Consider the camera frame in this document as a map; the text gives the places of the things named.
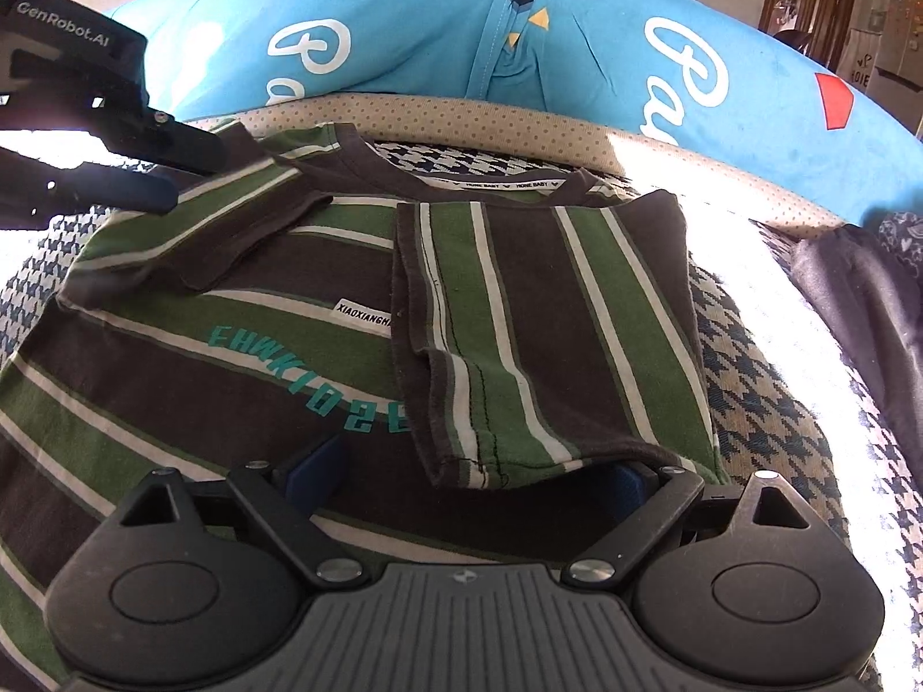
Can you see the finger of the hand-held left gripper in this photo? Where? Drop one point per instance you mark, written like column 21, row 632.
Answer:
column 166, row 144
column 151, row 196

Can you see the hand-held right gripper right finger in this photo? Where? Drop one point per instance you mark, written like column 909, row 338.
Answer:
column 631, row 490

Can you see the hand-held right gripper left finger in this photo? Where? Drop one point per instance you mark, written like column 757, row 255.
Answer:
column 317, row 467

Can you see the green brown striped t-shirt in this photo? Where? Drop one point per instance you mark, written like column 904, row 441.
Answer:
column 216, row 389

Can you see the houndstooth blanket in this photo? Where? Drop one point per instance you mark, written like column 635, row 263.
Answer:
column 764, row 404

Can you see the blue printed bed sheet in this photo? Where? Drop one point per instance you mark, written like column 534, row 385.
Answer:
column 404, row 29

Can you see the black folded cloth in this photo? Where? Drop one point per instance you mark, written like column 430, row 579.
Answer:
column 858, row 324

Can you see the dark white-patterned cloth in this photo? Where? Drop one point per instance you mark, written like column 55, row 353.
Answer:
column 901, row 238

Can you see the grey refrigerator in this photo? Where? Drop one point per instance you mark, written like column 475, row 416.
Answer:
column 887, row 50

